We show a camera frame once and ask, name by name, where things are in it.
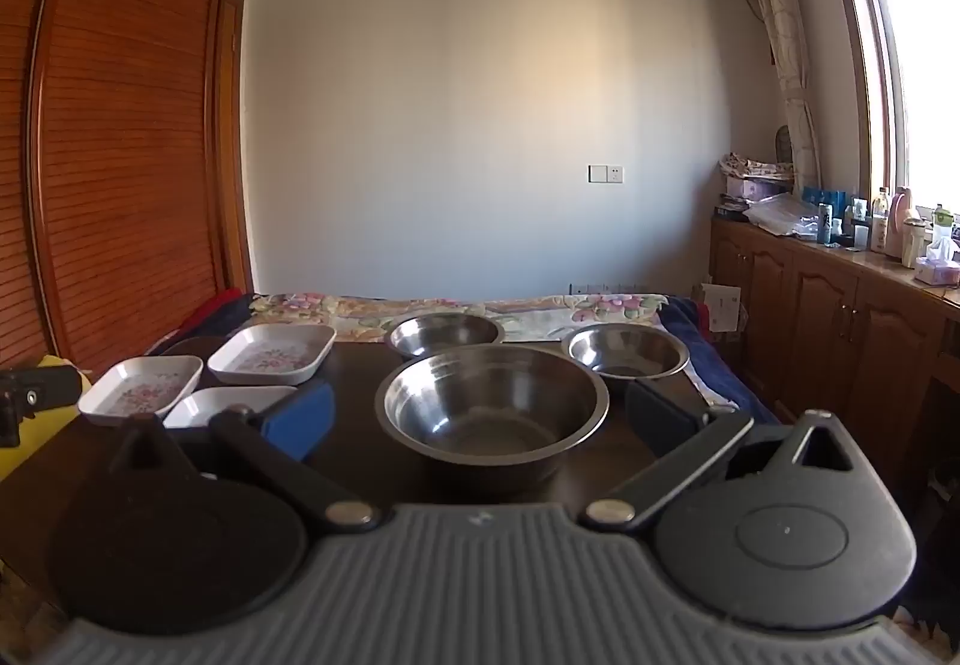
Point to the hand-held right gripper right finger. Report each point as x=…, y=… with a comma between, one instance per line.
x=660, y=421

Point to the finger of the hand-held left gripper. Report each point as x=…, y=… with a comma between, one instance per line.
x=45, y=389

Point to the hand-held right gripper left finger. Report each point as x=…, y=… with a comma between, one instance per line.
x=300, y=419

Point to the large white floral dish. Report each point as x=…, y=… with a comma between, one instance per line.
x=271, y=355

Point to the medium steel bowl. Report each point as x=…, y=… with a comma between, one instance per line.
x=626, y=351

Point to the small white floral dish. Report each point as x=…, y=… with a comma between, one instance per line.
x=217, y=405

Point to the medium white floral dish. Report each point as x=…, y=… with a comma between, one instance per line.
x=141, y=393

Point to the large steel bowl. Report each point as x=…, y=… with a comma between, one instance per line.
x=495, y=421

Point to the small steel bowl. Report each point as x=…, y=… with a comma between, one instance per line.
x=444, y=335

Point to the yellow plush toy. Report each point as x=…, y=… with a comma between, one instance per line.
x=45, y=440

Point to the blue towel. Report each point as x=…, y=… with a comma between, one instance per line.
x=720, y=372

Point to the floral bed blanket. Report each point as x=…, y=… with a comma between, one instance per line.
x=352, y=316

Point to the white paper bag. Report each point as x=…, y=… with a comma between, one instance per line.
x=720, y=309

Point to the red cloth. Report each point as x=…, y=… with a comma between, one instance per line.
x=214, y=309

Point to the dark blue cloth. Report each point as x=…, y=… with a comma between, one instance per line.
x=187, y=335

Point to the wooden cabinet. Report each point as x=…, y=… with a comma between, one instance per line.
x=840, y=327

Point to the clear plastic bag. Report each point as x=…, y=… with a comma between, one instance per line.
x=780, y=215

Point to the purple box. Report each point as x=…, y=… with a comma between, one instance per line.
x=754, y=188

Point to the pile of printed cloth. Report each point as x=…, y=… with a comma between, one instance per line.
x=754, y=166

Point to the wooden slatted wardrobe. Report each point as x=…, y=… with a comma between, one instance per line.
x=112, y=125

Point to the white bottle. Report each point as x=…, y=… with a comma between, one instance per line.
x=880, y=222

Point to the brown woven fan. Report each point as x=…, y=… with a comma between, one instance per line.
x=782, y=146

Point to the white flask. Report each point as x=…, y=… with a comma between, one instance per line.
x=912, y=245

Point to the pink bottle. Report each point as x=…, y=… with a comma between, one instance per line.
x=900, y=219

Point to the tissue box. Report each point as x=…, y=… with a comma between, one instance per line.
x=937, y=269

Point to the green capped bottle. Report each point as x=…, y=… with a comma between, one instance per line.
x=942, y=222

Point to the window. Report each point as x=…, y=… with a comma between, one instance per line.
x=919, y=87

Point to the low wall socket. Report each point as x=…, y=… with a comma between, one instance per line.
x=604, y=289

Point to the white wall switch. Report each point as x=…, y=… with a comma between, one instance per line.
x=605, y=173

